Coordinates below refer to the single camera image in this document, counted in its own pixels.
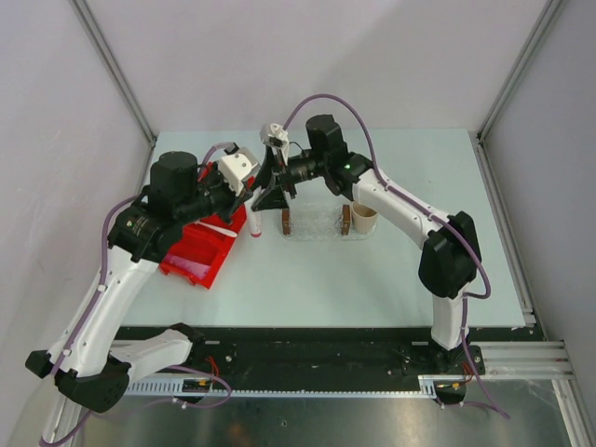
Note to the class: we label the white slotted cable duct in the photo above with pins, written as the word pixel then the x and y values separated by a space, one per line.
pixel 189 386

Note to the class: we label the brown wooden tray handle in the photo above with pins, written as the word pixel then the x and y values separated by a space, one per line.
pixel 345 220
pixel 286 222

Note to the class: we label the clear textured glass tray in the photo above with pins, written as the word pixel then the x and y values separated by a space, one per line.
pixel 320 223

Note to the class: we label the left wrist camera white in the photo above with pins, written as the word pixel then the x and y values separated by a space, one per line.
pixel 238 168

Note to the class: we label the red plastic organizer bin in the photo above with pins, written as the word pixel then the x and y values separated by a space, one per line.
pixel 205 246

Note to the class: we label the white toothpaste tube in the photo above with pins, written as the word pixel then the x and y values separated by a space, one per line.
pixel 254 221

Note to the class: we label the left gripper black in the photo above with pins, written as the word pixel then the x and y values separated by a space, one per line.
pixel 234 201

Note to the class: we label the left brown wooden tray handle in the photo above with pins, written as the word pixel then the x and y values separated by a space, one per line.
pixel 286 222

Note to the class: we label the right aluminium corner post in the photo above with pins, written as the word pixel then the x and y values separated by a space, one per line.
pixel 532 44

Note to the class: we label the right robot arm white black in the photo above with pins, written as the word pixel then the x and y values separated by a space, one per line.
pixel 450 252

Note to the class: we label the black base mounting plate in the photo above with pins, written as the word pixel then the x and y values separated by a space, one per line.
pixel 391 335

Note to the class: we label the right brown wooden tray handle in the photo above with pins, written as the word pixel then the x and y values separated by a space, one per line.
pixel 345 220

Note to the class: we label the white toothbrush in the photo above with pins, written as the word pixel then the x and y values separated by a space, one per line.
pixel 224 231

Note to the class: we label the beige plastic cup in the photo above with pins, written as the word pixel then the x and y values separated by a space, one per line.
pixel 364 219

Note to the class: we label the aluminium frame rail front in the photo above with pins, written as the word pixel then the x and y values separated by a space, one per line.
pixel 526 361

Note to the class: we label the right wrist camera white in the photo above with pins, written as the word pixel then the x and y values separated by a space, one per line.
pixel 275 136

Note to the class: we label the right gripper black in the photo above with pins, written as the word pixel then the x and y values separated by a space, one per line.
pixel 274 197

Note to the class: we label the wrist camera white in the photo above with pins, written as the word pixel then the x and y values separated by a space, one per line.
pixel 275 136
pixel 238 168

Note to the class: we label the aluminium corner post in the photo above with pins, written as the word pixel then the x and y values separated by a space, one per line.
pixel 532 44
pixel 98 40

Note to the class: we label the left aluminium corner post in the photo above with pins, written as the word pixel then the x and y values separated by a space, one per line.
pixel 98 40

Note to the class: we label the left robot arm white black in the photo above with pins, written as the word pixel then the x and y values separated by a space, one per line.
pixel 136 238

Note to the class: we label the pink toothpaste tube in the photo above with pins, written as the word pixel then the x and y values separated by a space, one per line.
pixel 187 267

